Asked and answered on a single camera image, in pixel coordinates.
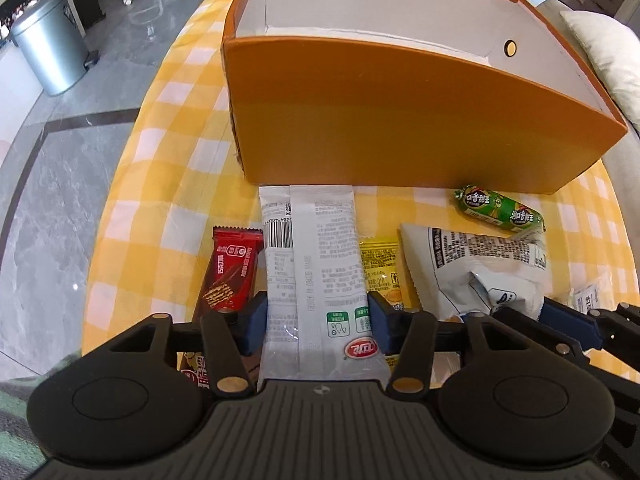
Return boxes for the brown snack packet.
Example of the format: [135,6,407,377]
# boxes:
[176,350,261,393]

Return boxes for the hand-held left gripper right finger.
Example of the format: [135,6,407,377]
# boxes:
[366,290,507,397]

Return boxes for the black plant pot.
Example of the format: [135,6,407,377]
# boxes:
[72,0,107,31]

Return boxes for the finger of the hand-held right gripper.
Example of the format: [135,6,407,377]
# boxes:
[490,306,588,367]
[540,296,640,352]

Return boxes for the beige sofa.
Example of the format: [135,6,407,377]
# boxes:
[537,0,640,201]

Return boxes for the yellow checkered tablecloth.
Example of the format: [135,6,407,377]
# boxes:
[80,0,640,396]

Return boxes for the crumpled white snack bag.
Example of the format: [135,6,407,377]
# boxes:
[398,222,548,323]

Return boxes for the orange cardboard box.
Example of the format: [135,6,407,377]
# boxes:
[220,0,629,196]

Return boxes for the yellow snack packet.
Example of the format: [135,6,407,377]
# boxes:
[359,237,421,313]

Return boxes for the long white snack packet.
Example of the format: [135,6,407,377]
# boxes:
[258,185,391,386]

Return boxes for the green striped cloth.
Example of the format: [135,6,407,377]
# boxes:
[0,352,81,480]

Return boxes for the green wrapped sausage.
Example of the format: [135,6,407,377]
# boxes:
[454,185,546,234]

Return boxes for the small white packet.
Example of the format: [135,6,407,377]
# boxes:
[570,280,617,317]

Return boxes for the white low cabinet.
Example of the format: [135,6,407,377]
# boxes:
[0,35,45,146]

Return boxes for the cream cushion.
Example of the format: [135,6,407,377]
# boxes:
[559,10,640,128]

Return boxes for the silver pedal trash can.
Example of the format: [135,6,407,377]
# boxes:
[9,0,98,97]

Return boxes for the red chocolate wafer packet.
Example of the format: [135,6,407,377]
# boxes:
[197,226,265,323]

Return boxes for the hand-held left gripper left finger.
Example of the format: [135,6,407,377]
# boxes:
[107,291,269,397]

